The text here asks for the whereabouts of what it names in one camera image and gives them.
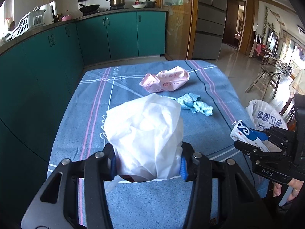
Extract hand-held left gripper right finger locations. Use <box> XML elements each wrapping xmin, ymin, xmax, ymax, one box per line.
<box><xmin>179</xmin><ymin>143</ymin><xmax>274</xmax><ymax>229</ymax></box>

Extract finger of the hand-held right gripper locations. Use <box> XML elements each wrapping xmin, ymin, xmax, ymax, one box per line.
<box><xmin>250</xmin><ymin>126</ymin><xmax>296</xmax><ymax>152</ymax></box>
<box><xmin>234</xmin><ymin>140</ymin><xmax>297</xmax><ymax>185</ymax></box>

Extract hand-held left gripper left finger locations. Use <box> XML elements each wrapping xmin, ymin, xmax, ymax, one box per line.
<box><xmin>21</xmin><ymin>143</ymin><xmax>118</xmax><ymax>229</ymax></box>

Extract white printed trash bag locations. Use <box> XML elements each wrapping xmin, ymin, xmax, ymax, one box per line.
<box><xmin>245</xmin><ymin>99</ymin><xmax>290</xmax><ymax>134</ymax></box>

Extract white and blue carton box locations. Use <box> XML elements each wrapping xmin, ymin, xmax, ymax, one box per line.
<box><xmin>229</xmin><ymin>120</ymin><xmax>271</xmax><ymax>152</ymax></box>

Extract white plastic bag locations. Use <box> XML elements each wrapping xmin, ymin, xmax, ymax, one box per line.
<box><xmin>104</xmin><ymin>94</ymin><xmax>184</xmax><ymax>192</ymax></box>

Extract person's right forearm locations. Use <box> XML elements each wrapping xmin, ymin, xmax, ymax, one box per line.
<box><xmin>276</xmin><ymin>199</ymin><xmax>305</xmax><ymax>229</ymax></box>

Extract person's right hand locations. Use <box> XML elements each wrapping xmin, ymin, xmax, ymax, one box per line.
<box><xmin>272</xmin><ymin>178</ymin><xmax>305</xmax><ymax>202</ymax></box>

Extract blue striped tablecloth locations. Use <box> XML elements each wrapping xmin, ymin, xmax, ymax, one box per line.
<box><xmin>46</xmin><ymin>60</ymin><xmax>270</xmax><ymax>227</ymax></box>

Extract wooden bench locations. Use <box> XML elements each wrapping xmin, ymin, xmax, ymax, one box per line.
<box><xmin>245</xmin><ymin>65</ymin><xmax>286</xmax><ymax>101</ymax></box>

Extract blue crumpled cloth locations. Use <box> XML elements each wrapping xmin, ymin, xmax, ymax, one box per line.
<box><xmin>164</xmin><ymin>93</ymin><xmax>214</xmax><ymax>117</ymax></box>

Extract large pink printed wrapper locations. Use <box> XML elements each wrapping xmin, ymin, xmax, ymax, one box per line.
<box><xmin>155</xmin><ymin>66</ymin><xmax>190</xmax><ymax>92</ymax></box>

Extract small pink packet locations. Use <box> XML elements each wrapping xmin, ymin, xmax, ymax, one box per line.
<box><xmin>139</xmin><ymin>73</ymin><xmax>160</xmax><ymax>93</ymax></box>

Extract green hanging vine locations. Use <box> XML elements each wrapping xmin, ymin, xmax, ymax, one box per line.
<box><xmin>263</xmin><ymin>6</ymin><xmax>269</xmax><ymax>42</ymax></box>

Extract brown wooden door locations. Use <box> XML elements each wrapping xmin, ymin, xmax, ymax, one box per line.
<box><xmin>222</xmin><ymin>0</ymin><xmax>246</xmax><ymax>50</ymax></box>

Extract teal kitchen cabinets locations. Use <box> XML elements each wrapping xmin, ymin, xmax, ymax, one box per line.
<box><xmin>0</xmin><ymin>11</ymin><xmax>167</xmax><ymax>172</ymax></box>

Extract grey refrigerator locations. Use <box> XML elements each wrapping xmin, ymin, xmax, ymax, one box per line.
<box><xmin>193</xmin><ymin>0</ymin><xmax>228</xmax><ymax>60</ymax></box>

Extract wooden glass door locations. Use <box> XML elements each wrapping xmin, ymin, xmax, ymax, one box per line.
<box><xmin>155</xmin><ymin>0</ymin><xmax>199</xmax><ymax>61</ymax></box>

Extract black wok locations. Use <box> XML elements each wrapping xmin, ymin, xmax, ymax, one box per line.
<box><xmin>79</xmin><ymin>3</ymin><xmax>100</xmax><ymax>13</ymax></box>

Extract steel cooking pot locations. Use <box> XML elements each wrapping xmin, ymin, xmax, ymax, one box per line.
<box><xmin>106</xmin><ymin>0</ymin><xmax>129</xmax><ymax>8</ymax></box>

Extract white kitchen appliance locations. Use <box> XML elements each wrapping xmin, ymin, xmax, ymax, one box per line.
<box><xmin>39</xmin><ymin>1</ymin><xmax>58</xmax><ymax>25</ymax></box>

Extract white dish rack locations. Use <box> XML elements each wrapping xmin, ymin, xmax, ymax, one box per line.
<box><xmin>3</xmin><ymin>6</ymin><xmax>46</xmax><ymax>42</ymax></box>

